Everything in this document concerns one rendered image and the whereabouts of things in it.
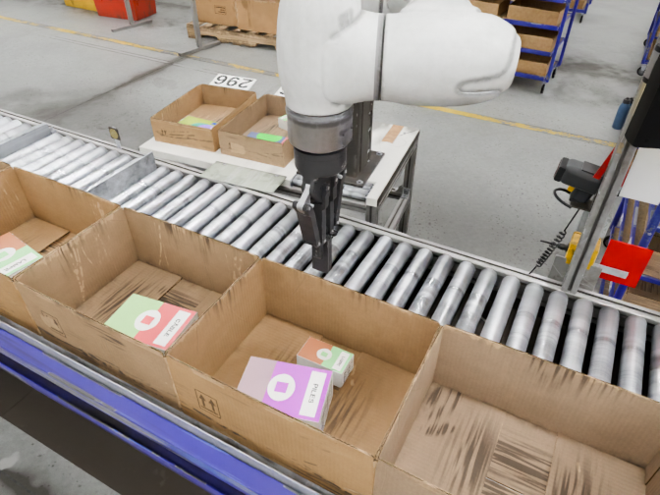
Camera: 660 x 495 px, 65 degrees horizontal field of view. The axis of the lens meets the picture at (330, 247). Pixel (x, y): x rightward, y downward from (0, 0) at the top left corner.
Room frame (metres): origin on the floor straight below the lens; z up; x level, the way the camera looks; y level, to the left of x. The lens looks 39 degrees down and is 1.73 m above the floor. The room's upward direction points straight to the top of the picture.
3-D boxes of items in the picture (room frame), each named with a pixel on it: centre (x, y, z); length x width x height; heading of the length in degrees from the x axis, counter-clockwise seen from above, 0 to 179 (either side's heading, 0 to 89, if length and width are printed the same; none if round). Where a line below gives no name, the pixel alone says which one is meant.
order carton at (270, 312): (0.59, 0.04, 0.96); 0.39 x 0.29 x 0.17; 62
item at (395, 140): (1.93, 0.19, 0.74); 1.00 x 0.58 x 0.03; 68
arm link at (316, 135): (0.65, 0.01, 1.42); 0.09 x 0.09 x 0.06
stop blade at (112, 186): (1.50, 0.77, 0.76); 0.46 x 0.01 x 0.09; 152
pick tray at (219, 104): (2.03, 0.52, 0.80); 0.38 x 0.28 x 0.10; 159
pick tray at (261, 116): (1.91, 0.22, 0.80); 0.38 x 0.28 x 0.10; 157
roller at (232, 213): (1.30, 0.40, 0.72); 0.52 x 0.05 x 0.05; 152
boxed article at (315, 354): (0.65, 0.01, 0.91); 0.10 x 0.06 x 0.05; 62
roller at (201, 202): (1.36, 0.51, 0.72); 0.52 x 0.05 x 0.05; 152
